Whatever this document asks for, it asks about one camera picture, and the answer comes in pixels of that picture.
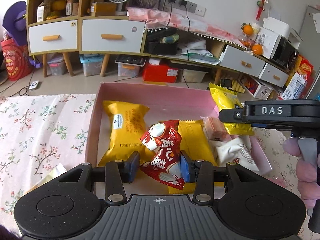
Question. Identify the pink cloth cover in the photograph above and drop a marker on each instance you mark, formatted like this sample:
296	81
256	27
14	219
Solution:
155	19

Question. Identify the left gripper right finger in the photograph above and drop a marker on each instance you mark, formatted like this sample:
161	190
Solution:
201	173

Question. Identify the red gift bag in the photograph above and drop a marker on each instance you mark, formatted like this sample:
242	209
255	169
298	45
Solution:
16	59

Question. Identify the red shoe box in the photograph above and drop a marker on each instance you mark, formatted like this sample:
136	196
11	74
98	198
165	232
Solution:
159	73

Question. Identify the right hand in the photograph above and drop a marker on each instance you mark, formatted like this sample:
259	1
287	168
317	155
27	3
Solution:
306	174

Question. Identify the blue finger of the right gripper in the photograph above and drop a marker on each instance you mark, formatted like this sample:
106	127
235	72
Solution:
234	116

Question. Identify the orange fruit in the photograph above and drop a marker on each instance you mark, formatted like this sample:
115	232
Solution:
257	49

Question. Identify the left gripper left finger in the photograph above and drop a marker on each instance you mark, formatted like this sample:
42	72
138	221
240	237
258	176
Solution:
117	173

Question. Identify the pink cardboard box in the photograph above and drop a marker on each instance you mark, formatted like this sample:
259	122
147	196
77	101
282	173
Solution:
165	103

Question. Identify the pink cracker pack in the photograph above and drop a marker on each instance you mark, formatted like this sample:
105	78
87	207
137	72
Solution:
215	129

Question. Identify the purple plush toy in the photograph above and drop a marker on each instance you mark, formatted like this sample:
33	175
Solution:
15	23

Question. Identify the yellow snack bag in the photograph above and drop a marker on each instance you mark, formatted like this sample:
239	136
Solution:
196	145
127	127

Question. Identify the white snack packet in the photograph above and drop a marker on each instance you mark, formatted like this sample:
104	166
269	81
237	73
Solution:
237	150

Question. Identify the red snack packet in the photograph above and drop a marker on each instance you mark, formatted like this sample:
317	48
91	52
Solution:
164	140

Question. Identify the yellow biscuit packet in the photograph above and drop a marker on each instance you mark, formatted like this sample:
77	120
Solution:
227	99

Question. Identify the white drawer cabinet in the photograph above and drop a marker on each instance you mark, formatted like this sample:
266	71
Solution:
241	61
83	33

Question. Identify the floral tablecloth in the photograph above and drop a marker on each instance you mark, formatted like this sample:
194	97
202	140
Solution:
37	134

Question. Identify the right white drawer cabinet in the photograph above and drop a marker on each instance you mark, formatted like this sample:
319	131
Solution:
241	61

